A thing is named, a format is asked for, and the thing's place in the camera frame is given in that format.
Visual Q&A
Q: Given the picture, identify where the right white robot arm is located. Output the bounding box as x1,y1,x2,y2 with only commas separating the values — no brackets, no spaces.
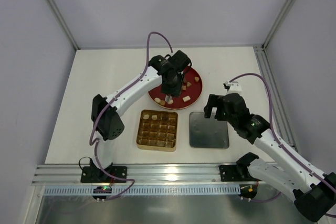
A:
204,93,335,222

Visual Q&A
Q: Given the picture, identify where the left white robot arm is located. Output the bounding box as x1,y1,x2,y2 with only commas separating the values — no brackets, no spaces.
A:
89,51,190,169

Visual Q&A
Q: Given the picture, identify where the white rectangular chocolate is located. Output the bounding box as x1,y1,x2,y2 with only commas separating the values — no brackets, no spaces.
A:
183,96,191,102

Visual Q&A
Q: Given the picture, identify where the gold chocolate box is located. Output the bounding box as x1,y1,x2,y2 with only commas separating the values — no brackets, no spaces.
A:
136,110,178,152

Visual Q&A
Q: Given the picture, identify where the round red tray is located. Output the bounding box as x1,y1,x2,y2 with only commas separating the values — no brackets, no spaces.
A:
148,68,203,110

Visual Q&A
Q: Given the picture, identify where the silver square tin lid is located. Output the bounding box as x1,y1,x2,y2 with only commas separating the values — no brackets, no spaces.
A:
189,112,229,149

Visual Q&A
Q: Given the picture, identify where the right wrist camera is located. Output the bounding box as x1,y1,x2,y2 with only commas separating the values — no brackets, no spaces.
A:
224,81,242,94

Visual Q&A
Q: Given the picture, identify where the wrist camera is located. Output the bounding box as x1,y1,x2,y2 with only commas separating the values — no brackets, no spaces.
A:
164,50,192,73
224,81,242,94

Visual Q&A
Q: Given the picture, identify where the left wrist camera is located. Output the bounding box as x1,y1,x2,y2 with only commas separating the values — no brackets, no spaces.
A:
164,50,192,73

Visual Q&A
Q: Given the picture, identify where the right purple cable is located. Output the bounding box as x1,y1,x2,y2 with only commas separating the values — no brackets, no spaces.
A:
229,73,336,217

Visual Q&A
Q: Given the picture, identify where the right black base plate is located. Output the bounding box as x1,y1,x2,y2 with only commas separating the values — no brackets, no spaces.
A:
218,164,258,182

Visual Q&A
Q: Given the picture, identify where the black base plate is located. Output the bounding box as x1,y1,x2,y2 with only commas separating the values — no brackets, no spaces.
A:
218,164,258,182
80,164,128,184

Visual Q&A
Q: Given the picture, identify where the slotted cable duct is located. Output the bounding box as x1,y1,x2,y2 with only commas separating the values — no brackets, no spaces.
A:
43,184,241,196

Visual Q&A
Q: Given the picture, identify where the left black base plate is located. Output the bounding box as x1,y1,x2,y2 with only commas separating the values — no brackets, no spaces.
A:
80,164,128,184

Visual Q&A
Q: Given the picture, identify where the aluminium rail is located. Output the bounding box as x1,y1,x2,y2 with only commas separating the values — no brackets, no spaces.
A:
31,163,287,186

